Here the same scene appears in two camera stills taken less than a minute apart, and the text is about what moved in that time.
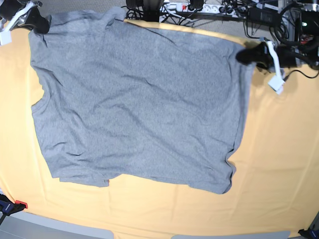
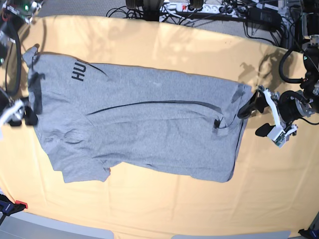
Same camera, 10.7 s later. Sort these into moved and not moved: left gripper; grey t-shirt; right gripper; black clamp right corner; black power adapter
Moved: left gripper; grey t-shirt; right gripper
Not moved: black power adapter; black clamp right corner
